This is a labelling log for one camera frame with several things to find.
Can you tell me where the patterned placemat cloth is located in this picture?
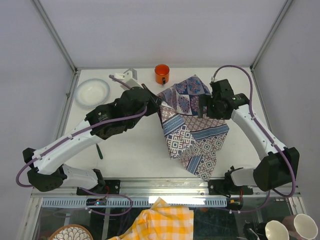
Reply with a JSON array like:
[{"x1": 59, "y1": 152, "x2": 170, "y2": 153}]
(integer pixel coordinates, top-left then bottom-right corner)
[{"x1": 158, "y1": 75, "x2": 229, "y2": 181}]

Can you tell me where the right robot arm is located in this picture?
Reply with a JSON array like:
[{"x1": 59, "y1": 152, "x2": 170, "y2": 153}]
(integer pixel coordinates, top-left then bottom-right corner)
[{"x1": 198, "y1": 79, "x2": 300, "y2": 197}]

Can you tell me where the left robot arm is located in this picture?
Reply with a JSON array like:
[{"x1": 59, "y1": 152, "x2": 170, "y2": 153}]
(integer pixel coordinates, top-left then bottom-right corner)
[{"x1": 22, "y1": 85, "x2": 163, "y2": 195}]

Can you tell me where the orange mug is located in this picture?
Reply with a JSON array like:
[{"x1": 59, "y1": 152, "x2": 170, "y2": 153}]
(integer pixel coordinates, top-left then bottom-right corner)
[{"x1": 154, "y1": 64, "x2": 170, "y2": 85}]

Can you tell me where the white blue-rimmed bowl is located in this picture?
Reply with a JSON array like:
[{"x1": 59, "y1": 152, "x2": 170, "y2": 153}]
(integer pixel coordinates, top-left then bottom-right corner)
[{"x1": 74, "y1": 78, "x2": 110, "y2": 109}]

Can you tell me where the yellow checkered cloth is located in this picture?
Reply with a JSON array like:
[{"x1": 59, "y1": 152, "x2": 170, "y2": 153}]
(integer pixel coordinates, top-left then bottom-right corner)
[{"x1": 112, "y1": 197, "x2": 194, "y2": 240}]

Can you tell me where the brown white cup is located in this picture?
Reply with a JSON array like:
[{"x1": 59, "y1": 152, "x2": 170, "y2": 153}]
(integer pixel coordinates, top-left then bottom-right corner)
[{"x1": 282, "y1": 213, "x2": 319, "y2": 240}]

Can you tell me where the patterned brown plate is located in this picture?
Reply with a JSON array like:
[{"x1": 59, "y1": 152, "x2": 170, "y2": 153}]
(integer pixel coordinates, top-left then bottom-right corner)
[{"x1": 49, "y1": 224, "x2": 94, "y2": 240}]

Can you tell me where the gold fork green handle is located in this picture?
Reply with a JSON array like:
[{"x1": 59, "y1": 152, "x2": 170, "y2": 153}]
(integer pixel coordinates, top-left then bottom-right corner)
[{"x1": 96, "y1": 144, "x2": 104, "y2": 160}]

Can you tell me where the aluminium mounting rail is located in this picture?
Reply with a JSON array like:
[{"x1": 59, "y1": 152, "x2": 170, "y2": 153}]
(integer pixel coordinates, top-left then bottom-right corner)
[{"x1": 31, "y1": 177, "x2": 292, "y2": 198}]

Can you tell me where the white cable duct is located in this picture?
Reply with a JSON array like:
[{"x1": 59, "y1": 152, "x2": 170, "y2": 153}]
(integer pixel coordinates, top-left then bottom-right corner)
[{"x1": 42, "y1": 196, "x2": 227, "y2": 209}]

